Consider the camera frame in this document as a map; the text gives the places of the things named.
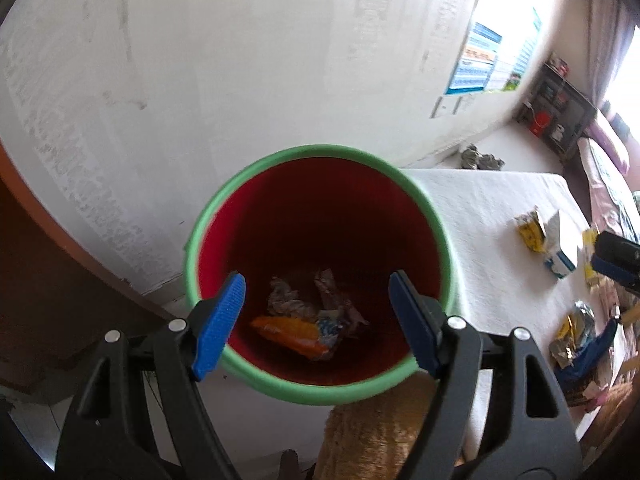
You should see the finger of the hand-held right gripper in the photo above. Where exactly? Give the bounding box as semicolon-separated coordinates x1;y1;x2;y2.
590;231;640;296

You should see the torn yellow carton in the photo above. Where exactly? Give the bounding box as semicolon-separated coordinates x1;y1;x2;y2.
515;206;548;253

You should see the white tablecloth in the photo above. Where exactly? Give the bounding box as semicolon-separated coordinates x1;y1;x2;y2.
402;167;631;461

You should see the pink paper scrap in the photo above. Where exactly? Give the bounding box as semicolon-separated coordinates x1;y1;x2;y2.
565;355;631;411

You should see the thin yellow wrapper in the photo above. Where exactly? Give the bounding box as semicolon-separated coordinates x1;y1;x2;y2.
581;227;600;286

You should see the teal wall poster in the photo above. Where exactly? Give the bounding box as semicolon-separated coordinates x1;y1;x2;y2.
505;7;543;92

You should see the orange snack wrapper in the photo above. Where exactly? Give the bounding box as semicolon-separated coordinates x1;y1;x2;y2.
249;315;346;361

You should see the blue and white wrapper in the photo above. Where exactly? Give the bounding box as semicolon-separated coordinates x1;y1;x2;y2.
562;317;621;396

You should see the white wall poster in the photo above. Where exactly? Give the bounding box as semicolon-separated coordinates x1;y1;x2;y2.
484;35;523;93

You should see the tan woven table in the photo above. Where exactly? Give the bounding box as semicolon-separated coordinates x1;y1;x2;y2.
315;375;636;480

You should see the red bucket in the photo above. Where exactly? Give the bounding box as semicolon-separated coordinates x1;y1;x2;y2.
529;111;553;138

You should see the yellow foil snack wrapper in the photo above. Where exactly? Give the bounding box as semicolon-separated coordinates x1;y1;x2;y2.
549;300;598;368

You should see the dark brown wooden panel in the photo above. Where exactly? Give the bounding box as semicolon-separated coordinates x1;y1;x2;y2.
0;140;191;396

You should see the pink pillow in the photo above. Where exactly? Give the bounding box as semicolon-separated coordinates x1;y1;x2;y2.
587;112;632;171

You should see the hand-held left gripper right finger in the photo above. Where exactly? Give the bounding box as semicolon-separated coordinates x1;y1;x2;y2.
388;270;583;480

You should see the dark metal shelf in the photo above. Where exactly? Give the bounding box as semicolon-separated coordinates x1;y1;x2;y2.
515;62;598;161

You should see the blue banded wall poster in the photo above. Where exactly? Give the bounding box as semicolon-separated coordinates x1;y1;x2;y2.
445;22;503;96

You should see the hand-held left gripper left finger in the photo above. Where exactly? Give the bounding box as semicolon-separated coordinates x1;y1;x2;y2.
55;272;247;480

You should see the bed with patterned blanket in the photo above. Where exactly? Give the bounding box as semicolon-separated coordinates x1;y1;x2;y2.
577;110;640;246

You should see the red bin with green rim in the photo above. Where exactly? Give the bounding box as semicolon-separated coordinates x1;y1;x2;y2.
184;144;458;406

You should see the grey cloth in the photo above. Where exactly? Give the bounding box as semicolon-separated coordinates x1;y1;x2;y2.
459;144;506;171

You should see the white and blue box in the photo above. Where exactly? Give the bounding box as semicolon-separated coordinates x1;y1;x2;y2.
542;208;581;280

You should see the crumpled silver foil wrapper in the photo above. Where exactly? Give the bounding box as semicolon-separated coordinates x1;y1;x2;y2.
267;268;368;341

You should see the pale curtain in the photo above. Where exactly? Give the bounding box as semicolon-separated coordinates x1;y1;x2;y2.
585;0;636;106

